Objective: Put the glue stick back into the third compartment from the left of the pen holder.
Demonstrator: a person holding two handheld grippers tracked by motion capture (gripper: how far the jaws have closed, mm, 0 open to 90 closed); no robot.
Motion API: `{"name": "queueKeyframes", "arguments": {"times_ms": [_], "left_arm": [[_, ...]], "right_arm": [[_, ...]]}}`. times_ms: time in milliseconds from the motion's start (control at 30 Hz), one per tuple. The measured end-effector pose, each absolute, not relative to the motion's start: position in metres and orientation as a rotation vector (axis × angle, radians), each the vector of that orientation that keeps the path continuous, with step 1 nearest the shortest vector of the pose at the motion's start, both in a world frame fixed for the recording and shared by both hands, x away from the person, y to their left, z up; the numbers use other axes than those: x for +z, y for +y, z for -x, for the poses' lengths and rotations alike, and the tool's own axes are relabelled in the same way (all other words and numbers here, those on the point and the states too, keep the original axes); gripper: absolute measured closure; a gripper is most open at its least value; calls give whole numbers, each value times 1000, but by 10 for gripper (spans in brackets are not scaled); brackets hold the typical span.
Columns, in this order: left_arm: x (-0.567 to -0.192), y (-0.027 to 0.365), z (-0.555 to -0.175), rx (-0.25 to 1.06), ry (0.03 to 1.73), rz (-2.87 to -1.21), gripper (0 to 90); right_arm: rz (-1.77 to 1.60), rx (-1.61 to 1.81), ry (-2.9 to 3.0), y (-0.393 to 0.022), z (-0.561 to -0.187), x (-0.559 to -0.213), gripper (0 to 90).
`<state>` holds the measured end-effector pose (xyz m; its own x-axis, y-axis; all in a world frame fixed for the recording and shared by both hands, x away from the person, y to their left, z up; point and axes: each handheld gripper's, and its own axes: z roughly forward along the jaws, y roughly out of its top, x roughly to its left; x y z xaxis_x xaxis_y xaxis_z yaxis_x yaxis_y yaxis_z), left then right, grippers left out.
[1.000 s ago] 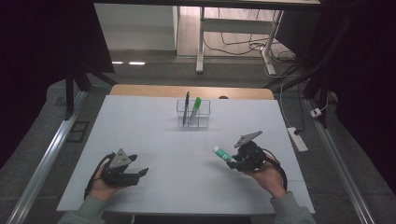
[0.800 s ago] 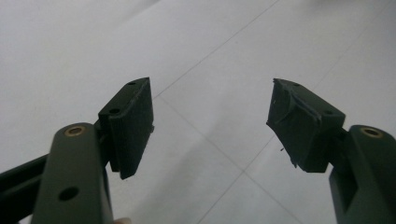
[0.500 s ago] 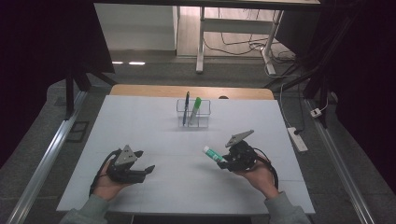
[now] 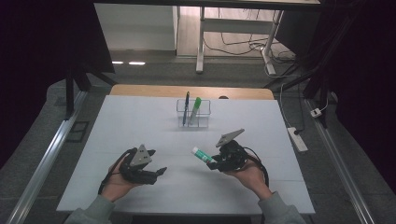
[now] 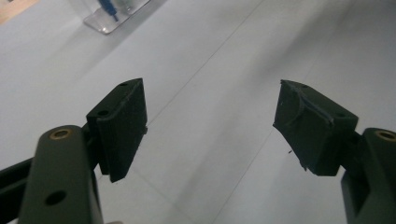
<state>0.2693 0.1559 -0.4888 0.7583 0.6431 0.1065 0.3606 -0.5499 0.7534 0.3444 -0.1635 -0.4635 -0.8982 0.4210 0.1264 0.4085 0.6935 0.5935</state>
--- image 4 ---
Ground black floor cables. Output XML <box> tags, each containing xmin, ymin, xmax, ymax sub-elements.
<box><xmin>203</xmin><ymin>8</ymin><xmax>297</xmax><ymax>79</ymax></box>

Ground person's left hand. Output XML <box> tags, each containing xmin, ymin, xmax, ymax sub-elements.
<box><xmin>99</xmin><ymin>158</ymin><xmax>142</xmax><ymax>203</ymax></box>

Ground white power strip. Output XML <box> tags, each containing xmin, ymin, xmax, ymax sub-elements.
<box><xmin>286</xmin><ymin>126</ymin><xmax>309</xmax><ymax>153</ymax></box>

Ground black rectangular floor frame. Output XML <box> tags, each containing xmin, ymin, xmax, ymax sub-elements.
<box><xmin>65</xmin><ymin>120</ymin><xmax>91</xmax><ymax>144</ymax></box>

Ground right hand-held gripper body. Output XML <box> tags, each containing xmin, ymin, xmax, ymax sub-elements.
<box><xmin>210</xmin><ymin>128</ymin><xmax>250</xmax><ymax>173</ymax></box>

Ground green capped translucent marker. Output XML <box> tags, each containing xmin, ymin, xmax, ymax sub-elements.
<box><xmin>189</xmin><ymin>96</ymin><xmax>203</xmax><ymax>126</ymax></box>

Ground black metal stand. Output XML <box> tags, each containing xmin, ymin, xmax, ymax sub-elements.
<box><xmin>63</xmin><ymin>60</ymin><xmax>119</xmax><ymax>121</ymax></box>
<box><xmin>263</xmin><ymin>52</ymin><xmax>332</xmax><ymax>129</ymax></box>

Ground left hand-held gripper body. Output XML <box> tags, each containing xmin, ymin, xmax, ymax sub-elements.
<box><xmin>118</xmin><ymin>143</ymin><xmax>161</xmax><ymax>186</ymax></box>

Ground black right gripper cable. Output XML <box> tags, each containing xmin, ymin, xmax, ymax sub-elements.
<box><xmin>242</xmin><ymin>146</ymin><xmax>271</xmax><ymax>188</ymax></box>

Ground person's right hand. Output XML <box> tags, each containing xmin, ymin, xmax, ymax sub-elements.
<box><xmin>223</xmin><ymin>161</ymin><xmax>274</xmax><ymax>201</ymax></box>

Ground blue pen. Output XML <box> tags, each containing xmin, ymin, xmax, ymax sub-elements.
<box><xmin>181</xmin><ymin>91</ymin><xmax>191</xmax><ymax>127</ymax></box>

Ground clear plastic pen organizer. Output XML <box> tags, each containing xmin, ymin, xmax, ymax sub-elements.
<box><xmin>176</xmin><ymin>98</ymin><xmax>212</xmax><ymax>129</ymax></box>

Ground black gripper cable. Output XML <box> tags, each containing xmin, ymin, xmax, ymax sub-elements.
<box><xmin>97</xmin><ymin>147</ymin><xmax>138</xmax><ymax>196</ymax></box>
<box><xmin>242</xmin><ymin>146</ymin><xmax>271</xmax><ymax>188</ymax></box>

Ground white desk frame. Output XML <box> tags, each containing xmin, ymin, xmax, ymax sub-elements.
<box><xmin>195</xmin><ymin>6</ymin><xmax>285</xmax><ymax>76</ymax></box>

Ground white green glue stick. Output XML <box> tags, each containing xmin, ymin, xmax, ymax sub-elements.
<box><xmin>191</xmin><ymin>147</ymin><xmax>218</xmax><ymax>164</ymax></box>

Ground aluminium rail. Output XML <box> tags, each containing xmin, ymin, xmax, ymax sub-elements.
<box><xmin>6</xmin><ymin>90</ymin><xmax>89</xmax><ymax>224</ymax></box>
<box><xmin>304</xmin><ymin>98</ymin><xmax>376</xmax><ymax>224</ymax></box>

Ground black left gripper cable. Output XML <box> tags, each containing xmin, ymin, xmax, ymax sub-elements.
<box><xmin>97</xmin><ymin>147</ymin><xmax>138</xmax><ymax>196</ymax></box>

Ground wooden table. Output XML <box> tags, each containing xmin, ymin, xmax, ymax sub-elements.
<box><xmin>109</xmin><ymin>83</ymin><xmax>276</xmax><ymax>101</ymax></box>

